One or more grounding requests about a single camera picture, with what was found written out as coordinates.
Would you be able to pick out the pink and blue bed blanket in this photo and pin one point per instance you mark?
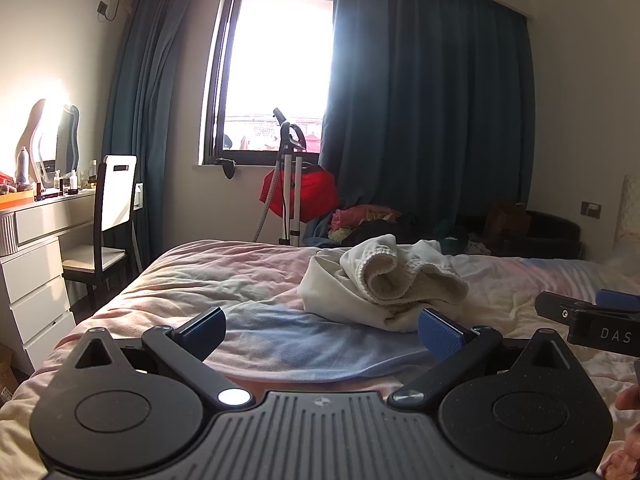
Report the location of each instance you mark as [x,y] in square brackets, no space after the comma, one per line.
[200,280]

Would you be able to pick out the white dressing table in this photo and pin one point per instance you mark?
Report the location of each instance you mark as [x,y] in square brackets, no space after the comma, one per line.
[35,290]

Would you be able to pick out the white wall socket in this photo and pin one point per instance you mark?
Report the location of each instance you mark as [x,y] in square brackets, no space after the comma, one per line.
[139,196]

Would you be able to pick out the grey wall switch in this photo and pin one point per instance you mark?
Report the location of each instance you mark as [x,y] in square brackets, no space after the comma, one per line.
[592,209]

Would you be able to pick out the brown paper bag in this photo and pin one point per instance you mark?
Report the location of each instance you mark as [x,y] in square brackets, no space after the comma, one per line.
[505,220]

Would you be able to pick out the black and white chair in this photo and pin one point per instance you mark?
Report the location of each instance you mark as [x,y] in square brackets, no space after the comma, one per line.
[117,185]

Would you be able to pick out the small black object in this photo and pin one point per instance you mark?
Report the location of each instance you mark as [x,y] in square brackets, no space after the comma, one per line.
[227,167]

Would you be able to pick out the wavy framed mirror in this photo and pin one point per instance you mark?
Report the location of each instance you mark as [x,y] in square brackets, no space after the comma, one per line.
[65,135]

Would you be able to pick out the small white bottle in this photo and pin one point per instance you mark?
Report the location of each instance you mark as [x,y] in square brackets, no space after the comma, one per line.
[74,181]

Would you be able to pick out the narrow blue curtain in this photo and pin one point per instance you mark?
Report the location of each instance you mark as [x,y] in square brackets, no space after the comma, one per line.
[150,85]

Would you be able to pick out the red bag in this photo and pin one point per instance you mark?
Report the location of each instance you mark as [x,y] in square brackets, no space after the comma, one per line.
[315,190]

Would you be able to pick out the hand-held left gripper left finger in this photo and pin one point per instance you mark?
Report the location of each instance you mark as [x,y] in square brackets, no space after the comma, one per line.
[200,332]

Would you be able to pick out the cardboard box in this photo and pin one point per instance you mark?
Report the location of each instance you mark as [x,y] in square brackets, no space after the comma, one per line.
[7,370]

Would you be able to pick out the dark framed window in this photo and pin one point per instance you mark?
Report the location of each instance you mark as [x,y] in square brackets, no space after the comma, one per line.
[275,60]

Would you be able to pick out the person's right hand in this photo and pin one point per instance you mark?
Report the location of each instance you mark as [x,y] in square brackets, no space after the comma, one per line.
[627,462]

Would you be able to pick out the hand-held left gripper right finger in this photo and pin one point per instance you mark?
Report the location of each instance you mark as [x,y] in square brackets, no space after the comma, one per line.
[440,335]

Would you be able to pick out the silver spray can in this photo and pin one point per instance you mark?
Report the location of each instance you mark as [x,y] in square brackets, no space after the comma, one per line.
[22,167]

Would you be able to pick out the garment steamer stand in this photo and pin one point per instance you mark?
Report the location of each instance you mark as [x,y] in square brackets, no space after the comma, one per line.
[288,185]

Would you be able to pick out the wide blue curtain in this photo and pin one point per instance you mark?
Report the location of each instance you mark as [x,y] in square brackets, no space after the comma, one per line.
[425,110]

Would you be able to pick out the orange tray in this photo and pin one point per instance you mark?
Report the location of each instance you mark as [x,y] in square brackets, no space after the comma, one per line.
[15,200]

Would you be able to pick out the black wall plug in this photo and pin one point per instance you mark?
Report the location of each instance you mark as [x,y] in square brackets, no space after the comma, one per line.
[102,8]

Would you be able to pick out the pile of mixed clothes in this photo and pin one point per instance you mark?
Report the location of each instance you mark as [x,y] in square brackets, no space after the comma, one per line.
[360,217]

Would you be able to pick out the cream white pants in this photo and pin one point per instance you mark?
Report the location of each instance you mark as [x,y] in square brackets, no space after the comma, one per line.
[350,290]

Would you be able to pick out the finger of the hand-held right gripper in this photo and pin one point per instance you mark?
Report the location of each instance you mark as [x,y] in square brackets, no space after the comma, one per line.
[620,300]
[555,306]

